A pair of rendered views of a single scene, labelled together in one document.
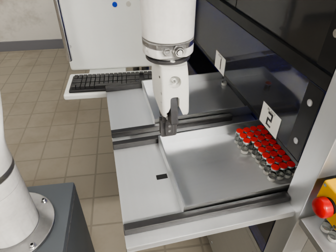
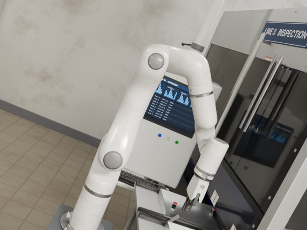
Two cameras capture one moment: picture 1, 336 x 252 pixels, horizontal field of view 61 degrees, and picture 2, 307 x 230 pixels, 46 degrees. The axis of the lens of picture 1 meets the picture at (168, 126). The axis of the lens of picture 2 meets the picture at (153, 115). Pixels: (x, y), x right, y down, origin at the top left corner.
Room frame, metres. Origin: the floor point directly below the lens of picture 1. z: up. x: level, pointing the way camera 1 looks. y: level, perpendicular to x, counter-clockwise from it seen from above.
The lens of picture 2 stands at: (-0.95, 0.21, 1.71)
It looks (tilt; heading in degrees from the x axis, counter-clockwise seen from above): 12 degrees down; 3
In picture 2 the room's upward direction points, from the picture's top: 24 degrees clockwise
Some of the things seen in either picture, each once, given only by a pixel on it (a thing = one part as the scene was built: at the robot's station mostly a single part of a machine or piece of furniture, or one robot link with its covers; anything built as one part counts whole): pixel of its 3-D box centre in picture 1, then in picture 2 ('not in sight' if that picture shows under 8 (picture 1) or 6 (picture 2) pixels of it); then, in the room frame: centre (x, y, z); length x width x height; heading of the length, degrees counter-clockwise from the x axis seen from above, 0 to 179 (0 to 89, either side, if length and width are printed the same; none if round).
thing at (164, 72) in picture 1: (167, 78); (198, 185); (0.45, 0.00, 1.21); 0.10 x 0.07 x 0.11; 13
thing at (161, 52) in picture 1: (168, 44); (204, 172); (0.45, 0.00, 1.27); 0.09 x 0.08 x 0.03; 13
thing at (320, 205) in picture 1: (324, 206); not in sight; (0.34, -0.30, 0.99); 0.04 x 0.04 x 0.04; 13
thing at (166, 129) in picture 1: (170, 125); (188, 206); (0.43, 0.00, 1.12); 0.03 x 0.03 x 0.07; 13
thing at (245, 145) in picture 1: (245, 146); not in sight; (0.61, -0.22, 0.90); 0.02 x 0.02 x 0.05
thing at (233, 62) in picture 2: not in sight; (219, 90); (1.63, -0.02, 1.50); 0.49 x 0.01 x 0.59; 13
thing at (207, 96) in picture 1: (193, 96); (190, 211); (0.89, -0.09, 0.90); 0.34 x 0.26 x 0.04; 103
